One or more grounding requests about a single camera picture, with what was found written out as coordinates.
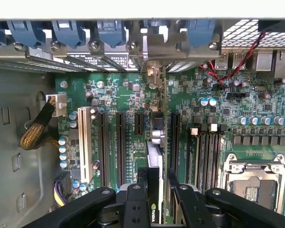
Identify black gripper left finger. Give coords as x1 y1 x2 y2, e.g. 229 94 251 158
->
21 167 150 228

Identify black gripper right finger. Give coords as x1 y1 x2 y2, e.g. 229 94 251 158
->
168 168 285 228

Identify graphics card with black cooler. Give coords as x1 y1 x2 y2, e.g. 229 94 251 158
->
141 32 173 225

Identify green motherboard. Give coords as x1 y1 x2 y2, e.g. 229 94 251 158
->
54 71 285 214

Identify long black expansion slot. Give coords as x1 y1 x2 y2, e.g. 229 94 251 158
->
170 112 181 173
97 111 110 188
115 111 127 187

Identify CPU socket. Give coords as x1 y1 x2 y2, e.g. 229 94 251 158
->
219 153 285 216

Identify metal socket cover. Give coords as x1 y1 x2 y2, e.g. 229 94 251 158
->
224 156 285 214

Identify white expansion slot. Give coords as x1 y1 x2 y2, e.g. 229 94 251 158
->
77 106 94 183

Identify short black expansion slot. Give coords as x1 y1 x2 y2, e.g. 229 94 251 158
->
134 111 144 135

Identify black grey PC case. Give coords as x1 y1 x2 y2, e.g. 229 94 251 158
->
0 16 285 228

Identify yellow purple wire bundle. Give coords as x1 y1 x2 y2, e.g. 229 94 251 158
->
52 171 73 208

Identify yellow black sleeved cable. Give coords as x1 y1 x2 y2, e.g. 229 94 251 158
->
19 94 67 151

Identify red black twisted wire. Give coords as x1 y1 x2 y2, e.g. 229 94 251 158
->
199 31 267 84

